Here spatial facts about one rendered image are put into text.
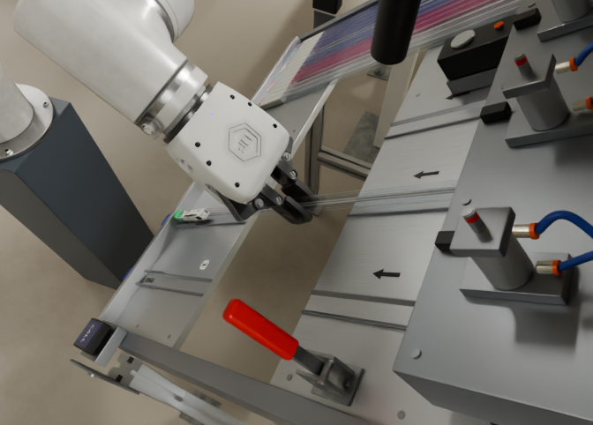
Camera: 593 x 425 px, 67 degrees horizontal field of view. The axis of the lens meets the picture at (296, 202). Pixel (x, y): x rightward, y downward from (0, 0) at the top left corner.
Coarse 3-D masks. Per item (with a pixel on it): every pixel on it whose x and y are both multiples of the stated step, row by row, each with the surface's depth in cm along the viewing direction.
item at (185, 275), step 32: (320, 96) 71; (288, 128) 71; (192, 224) 69; (224, 224) 63; (160, 256) 71; (192, 256) 64; (224, 256) 58; (160, 288) 63; (192, 288) 57; (128, 320) 64; (160, 320) 58; (192, 320) 53
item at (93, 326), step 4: (92, 320) 60; (88, 324) 60; (92, 324) 59; (96, 324) 58; (100, 324) 57; (88, 328) 59; (92, 328) 58; (96, 328) 57; (84, 332) 59; (88, 332) 58; (92, 332) 57; (80, 336) 59; (84, 336) 58; (88, 336) 57; (92, 336) 56; (76, 340) 59; (80, 340) 58; (84, 340) 57; (88, 340) 56; (80, 344) 57; (84, 344) 56
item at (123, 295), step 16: (288, 48) 92; (272, 80) 89; (256, 96) 86; (192, 192) 76; (176, 208) 74; (160, 240) 71; (144, 256) 70; (144, 272) 69; (128, 288) 68; (112, 304) 66; (112, 320) 66
